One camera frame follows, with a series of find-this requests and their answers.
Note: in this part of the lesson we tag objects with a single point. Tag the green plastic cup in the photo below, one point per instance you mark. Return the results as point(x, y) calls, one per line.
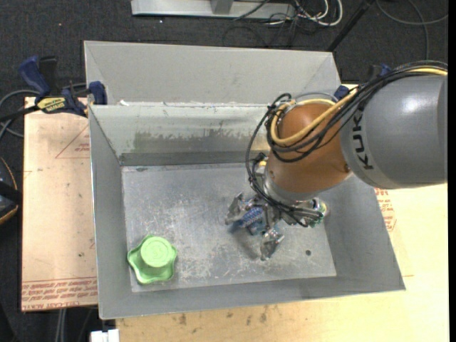
point(154, 258)

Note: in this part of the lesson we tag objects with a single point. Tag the brown cardboard board, red print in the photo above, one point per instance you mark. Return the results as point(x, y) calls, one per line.
point(57, 198)

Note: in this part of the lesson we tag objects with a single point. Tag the grey metal bin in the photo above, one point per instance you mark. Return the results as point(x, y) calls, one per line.
point(199, 219)

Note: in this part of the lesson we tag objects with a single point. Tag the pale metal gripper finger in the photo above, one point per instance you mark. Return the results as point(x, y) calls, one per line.
point(235, 208)
point(271, 242)

